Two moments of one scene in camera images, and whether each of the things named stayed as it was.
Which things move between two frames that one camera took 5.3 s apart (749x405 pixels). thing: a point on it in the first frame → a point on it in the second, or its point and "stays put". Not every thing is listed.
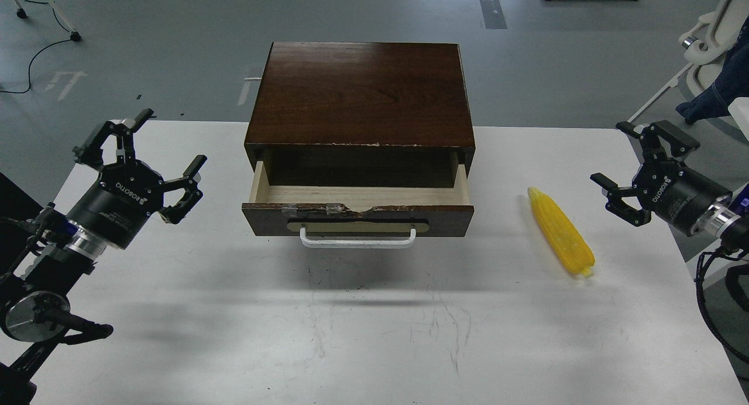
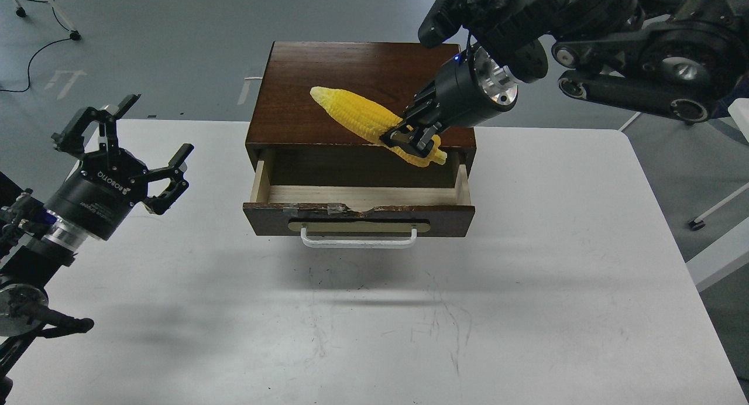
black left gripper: (116, 206) → (99, 195)
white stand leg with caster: (21, 13) stays put
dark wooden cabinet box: (361, 115) stays put
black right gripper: (677, 195) → (470, 90)
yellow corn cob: (570, 245) → (371, 122)
